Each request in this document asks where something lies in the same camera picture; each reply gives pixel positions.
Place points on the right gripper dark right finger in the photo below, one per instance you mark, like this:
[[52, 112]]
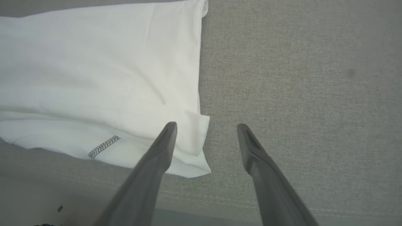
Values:
[[270, 188]]

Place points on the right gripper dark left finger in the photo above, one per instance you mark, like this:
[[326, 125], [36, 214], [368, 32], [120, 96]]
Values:
[[147, 182]]

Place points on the white long sleeve shirt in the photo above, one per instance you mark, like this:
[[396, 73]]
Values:
[[94, 62]]

